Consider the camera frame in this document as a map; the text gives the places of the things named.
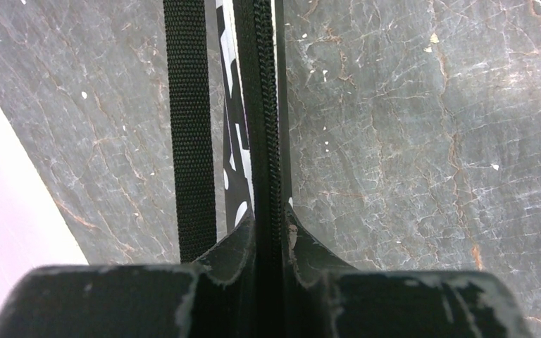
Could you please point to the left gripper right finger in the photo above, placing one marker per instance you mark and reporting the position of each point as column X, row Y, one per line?
column 327, row 297

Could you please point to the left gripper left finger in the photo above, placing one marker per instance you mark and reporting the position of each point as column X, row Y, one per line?
column 112, row 303

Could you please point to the black racket cover bag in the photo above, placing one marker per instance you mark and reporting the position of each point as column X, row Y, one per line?
column 185, row 27

